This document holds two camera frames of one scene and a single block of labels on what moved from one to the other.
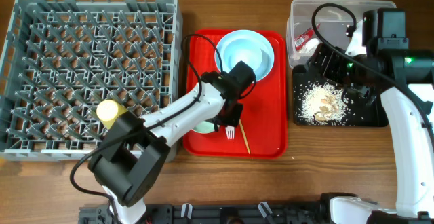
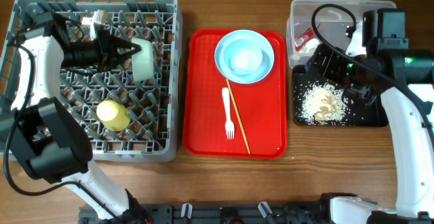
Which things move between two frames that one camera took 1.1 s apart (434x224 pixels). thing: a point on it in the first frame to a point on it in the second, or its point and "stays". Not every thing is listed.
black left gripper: [233, 120] to [110, 45]
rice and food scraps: [323, 103] stays
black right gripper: [329, 71] stays
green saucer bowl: [205, 127] to [142, 62]
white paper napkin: [310, 45] stays
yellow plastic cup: [108, 110] stays
